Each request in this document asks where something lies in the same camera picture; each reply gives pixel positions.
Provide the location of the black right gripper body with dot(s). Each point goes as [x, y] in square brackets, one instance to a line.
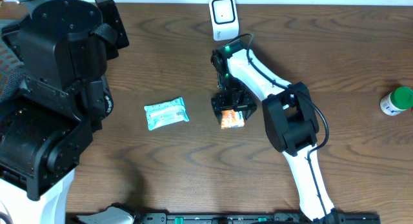
[237, 99]

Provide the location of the small orange juice carton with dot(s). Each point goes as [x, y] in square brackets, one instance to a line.
[232, 119]

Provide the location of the light blue wet wipes pack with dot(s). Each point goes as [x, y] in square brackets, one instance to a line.
[166, 113]

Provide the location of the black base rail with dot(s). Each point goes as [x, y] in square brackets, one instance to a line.
[118, 213]

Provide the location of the green lid jar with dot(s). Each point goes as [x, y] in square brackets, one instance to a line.
[397, 101]

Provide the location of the grey plastic mesh basket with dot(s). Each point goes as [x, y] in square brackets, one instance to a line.
[12, 72]

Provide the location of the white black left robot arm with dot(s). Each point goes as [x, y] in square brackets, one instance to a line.
[54, 96]

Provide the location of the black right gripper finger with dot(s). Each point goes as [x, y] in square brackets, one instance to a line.
[248, 113]
[218, 114]

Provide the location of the white barcode scanner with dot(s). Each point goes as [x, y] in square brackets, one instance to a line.
[224, 19]

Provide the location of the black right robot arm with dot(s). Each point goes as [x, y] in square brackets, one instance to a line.
[290, 117]

